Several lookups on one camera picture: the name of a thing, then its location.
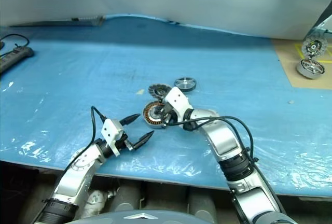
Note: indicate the grey rounded cylinder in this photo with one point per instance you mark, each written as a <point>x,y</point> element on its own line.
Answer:
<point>202,200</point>
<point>127,198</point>

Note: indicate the brown cardboard board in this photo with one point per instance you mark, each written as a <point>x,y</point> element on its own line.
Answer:
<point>288,63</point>

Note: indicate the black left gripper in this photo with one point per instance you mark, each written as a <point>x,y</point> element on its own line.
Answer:
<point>122,141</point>

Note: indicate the motor stator housing copper windings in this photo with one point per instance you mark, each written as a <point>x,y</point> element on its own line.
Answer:
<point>150,112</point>

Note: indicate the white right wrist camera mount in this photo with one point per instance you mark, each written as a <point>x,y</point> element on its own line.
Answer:
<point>179,102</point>

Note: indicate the grey power strip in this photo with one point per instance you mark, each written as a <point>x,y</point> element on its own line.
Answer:
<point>15,55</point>

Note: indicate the small white tape scrap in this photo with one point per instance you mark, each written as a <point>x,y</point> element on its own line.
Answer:
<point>140,92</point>

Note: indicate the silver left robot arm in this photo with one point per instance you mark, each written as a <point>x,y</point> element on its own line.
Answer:
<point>75,177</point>

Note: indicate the grey metal stand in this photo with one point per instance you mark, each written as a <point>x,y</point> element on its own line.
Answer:
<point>325,17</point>

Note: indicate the blue plastic table cover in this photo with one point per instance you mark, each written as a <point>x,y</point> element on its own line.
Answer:
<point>103,66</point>

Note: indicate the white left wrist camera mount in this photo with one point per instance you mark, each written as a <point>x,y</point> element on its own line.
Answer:
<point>110,130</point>

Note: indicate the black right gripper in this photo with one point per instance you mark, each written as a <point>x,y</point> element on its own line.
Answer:
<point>171,114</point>

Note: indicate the motor end cover green board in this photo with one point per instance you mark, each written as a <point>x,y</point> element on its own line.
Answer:
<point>314,45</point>

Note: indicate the white crumpled rag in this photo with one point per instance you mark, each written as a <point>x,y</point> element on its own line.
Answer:
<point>97,203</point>

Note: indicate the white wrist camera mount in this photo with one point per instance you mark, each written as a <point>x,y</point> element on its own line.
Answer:
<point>179,102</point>
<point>110,130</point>

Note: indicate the assembled silver motor housing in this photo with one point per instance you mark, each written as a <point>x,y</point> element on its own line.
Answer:
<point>311,69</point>

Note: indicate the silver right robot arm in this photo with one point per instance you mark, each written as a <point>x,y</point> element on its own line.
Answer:
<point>223,136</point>

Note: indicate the grey robot torso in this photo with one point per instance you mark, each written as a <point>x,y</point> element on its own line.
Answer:
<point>142,217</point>

